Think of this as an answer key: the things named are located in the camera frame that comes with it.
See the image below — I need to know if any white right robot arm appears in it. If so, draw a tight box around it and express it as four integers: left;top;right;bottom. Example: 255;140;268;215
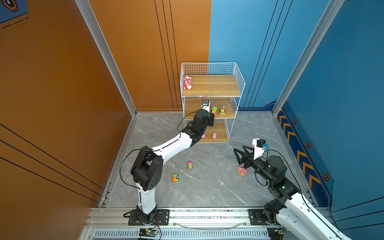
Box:
234;146;348;240

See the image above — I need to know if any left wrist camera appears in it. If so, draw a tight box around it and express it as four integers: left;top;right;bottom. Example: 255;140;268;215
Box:
202;100;211;112

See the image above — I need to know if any left green circuit board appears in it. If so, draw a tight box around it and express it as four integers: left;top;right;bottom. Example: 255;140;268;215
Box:
139;228;160;240

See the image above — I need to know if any green orange toy truck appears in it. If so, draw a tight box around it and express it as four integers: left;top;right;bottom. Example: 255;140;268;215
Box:
211;107;218;116

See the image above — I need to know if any white wire wooden shelf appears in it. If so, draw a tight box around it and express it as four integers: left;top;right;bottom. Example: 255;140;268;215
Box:
180;62;246;143

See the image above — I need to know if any pink round cake toy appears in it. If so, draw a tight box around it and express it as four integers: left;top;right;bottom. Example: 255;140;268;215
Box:
237;166;248;176

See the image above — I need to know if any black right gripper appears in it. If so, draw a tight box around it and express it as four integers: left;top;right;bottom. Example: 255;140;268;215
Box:
233;145;275;185

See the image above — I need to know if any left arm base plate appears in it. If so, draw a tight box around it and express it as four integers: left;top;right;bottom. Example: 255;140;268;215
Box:
128;209;170;226

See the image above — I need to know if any orange green toy car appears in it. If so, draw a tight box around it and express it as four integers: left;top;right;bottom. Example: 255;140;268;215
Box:
172;173;180;183

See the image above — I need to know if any green grey toy truck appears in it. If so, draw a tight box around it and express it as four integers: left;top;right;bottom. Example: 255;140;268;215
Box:
219;105;226;116

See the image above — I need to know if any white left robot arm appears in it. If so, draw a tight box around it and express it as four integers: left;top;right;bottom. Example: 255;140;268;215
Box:
131;109;215;224

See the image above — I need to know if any aluminium front rail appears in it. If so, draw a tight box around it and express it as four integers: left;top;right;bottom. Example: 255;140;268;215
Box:
79;206;344;240

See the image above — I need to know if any pink bear toy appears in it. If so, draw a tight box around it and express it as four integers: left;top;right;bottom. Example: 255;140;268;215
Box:
183;76;193;90

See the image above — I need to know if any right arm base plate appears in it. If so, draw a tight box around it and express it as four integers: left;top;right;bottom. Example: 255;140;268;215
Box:
248;209;279;226

